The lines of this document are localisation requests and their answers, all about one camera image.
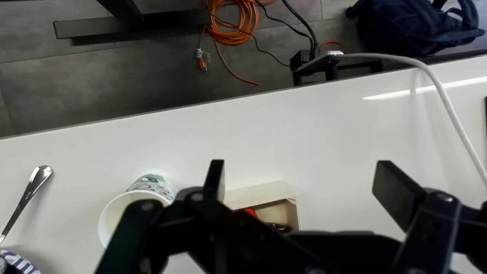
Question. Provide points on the metal spoon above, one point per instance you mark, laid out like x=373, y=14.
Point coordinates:
x=40, y=175

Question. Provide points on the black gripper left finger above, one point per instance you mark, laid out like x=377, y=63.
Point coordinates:
x=145, y=228

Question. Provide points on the red round object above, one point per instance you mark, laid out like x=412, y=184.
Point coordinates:
x=251, y=212

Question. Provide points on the dark blue backpack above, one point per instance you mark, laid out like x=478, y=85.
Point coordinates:
x=405, y=24

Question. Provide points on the black metal stand foot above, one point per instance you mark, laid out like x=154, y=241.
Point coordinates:
x=100, y=24

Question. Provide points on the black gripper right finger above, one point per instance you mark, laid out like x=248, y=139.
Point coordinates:
x=431, y=222

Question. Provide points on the patterned paper cup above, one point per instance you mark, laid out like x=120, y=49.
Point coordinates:
x=146, y=184

